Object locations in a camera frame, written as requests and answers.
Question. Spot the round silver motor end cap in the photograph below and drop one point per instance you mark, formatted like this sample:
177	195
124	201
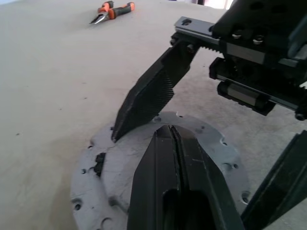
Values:
115	182

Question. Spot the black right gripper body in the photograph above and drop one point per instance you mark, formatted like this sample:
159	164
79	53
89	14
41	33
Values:
251	60

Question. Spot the orange and black pliers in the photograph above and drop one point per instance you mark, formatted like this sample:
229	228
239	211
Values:
120	9

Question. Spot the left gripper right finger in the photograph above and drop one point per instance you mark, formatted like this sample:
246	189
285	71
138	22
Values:
206	172

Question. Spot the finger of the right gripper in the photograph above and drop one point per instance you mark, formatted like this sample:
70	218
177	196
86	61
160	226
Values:
278	179
146	95

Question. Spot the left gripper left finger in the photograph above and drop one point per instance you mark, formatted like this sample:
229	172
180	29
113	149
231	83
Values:
151	179

